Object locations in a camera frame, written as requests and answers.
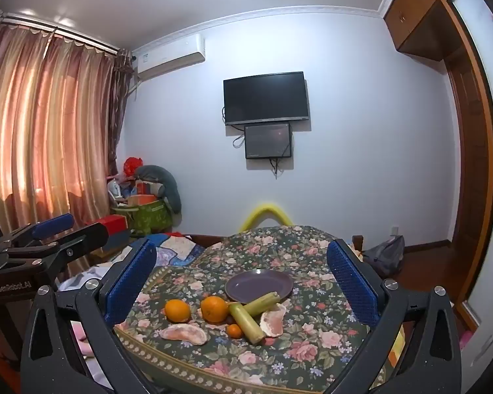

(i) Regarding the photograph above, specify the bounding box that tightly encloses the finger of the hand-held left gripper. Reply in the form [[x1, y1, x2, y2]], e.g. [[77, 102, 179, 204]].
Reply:
[[0, 213, 75, 251], [6, 225, 109, 274]]

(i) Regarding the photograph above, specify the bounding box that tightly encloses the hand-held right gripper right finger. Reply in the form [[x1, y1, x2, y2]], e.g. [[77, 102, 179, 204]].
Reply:
[[320, 238, 463, 394]]

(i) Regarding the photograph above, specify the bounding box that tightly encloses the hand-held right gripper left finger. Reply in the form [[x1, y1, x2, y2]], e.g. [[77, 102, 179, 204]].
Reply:
[[20, 238, 165, 394]]

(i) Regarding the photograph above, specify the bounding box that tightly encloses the orange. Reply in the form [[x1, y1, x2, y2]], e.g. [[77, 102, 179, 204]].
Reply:
[[200, 295, 230, 323], [165, 299, 192, 323]]

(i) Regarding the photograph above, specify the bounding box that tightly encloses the peeled pomelo segment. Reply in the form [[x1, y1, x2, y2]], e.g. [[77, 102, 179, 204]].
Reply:
[[160, 322, 208, 345]]

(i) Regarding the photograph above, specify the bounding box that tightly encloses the pomelo wedge with rind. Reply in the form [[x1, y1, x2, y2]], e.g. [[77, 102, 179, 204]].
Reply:
[[259, 301, 289, 339]]

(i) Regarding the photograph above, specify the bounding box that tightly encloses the thin green sugarcane piece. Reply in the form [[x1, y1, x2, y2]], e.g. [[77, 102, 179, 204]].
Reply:
[[243, 291, 281, 316]]

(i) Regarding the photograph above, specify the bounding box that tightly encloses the purple plate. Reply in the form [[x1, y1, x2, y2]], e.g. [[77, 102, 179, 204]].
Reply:
[[224, 269, 294, 303]]

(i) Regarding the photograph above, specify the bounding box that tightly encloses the white cloth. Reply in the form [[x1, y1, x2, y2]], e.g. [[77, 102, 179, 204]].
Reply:
[[58, 262, 120, 296]]

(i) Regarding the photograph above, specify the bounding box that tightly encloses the red box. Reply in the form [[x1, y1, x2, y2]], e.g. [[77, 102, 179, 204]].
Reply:
[[84, 214, 131, 241]]

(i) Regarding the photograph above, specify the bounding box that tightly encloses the blue box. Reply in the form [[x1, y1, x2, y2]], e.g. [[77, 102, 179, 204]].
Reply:
[[103, 232, 132, 252]]

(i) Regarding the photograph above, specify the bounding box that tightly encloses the grey backpack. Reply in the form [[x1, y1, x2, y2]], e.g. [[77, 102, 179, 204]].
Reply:
[[362, 235, 406, 277]]

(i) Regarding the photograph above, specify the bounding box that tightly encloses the patchwork quilt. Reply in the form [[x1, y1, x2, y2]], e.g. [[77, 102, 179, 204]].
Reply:
[[144, 232, 208, 272]]

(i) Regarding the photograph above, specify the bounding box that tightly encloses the floral tablecloth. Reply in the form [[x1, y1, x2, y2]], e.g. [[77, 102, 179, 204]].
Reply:
[[115, 225, 403, 394]]

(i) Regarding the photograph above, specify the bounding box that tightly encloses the green fabric bag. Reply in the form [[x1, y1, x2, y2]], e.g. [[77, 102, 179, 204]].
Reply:
[[111, 199, 174, 236]]

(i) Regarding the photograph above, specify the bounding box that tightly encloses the red plastic bag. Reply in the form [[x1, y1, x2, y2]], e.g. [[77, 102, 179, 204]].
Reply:
[[122, 157, 145, 177]]

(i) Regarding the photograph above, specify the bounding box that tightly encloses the pink striped curtain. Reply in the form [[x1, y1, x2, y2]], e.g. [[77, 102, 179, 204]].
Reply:
[[0, 20, 120, 272]]

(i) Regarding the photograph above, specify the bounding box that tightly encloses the yellow foam tube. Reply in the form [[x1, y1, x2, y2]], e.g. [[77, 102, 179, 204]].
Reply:
[[237, 202, 293, 232]]

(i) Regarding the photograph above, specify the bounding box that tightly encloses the brown side curtain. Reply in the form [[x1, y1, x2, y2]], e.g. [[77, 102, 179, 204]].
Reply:
[[109, 48, 134, 183]]

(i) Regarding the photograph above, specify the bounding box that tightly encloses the small black monitor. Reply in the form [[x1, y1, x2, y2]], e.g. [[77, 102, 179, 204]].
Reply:
[[244, 123, 293, 160]]

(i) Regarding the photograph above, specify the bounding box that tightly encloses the brown wooden door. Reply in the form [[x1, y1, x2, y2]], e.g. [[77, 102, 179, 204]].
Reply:
[[444, 45, 493, 296]]

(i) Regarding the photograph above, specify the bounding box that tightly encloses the white air conditioner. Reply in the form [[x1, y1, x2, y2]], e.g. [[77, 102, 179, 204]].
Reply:
[[132, 34, 206, 82]]

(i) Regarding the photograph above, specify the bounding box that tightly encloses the wooden overhead cabinet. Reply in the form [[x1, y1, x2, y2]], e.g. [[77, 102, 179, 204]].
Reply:
[[383, 0, 461, 63]]

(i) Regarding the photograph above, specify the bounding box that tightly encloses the dark wooden bed frame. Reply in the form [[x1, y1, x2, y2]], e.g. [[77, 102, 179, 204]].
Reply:
[[181, 232, 231, 249]]

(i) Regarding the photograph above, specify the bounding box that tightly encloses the white curtain rail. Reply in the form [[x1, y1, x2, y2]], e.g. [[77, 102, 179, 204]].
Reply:
[[0, 11, 121, 54]]

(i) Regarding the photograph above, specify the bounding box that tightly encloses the black wall television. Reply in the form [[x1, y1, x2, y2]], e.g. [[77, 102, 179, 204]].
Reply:
[[223, 71, 311, 126]]

